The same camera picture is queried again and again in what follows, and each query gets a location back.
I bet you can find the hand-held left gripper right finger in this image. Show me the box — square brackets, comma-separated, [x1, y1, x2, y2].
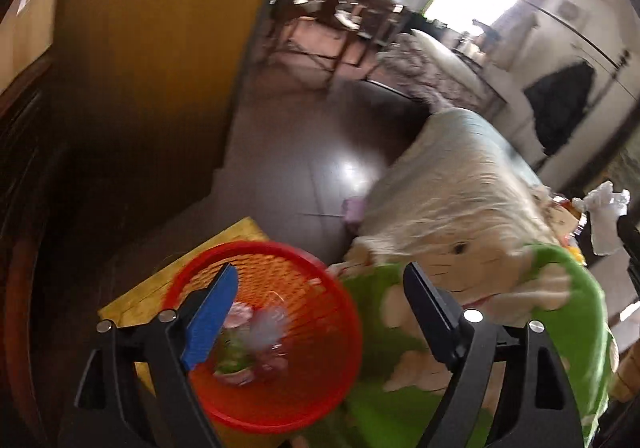
[402, 262, 586, 448]

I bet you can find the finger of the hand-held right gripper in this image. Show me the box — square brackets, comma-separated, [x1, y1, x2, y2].
[616, 217, 640, 276]

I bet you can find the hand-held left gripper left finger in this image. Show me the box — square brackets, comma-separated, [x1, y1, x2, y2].
[60, 263, 240, 448]

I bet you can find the white tissue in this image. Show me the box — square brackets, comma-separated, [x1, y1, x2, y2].
[572, 181, 631, 256]

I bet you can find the red mesh waste basket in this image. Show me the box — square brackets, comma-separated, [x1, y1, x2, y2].
[162, 241, 363, 434]

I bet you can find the green snack packet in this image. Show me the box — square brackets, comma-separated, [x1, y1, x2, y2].
[214, 328, 256, 385]

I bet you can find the crumpled clear plastic wrapper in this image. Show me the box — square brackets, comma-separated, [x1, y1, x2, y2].
[250, 305, 296, 369]

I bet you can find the yellow wooden stool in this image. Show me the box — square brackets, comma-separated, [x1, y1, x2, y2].
[97, 215, 296, 448]

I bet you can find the small pink item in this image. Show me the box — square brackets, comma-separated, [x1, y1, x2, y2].
[342, 197, 366, 224]

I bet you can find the printed cartoon blanket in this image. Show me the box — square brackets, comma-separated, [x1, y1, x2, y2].
[327, 108, 616, 448]

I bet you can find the black hanging coat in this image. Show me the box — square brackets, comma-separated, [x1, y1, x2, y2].
[525, 62, 596, 156]

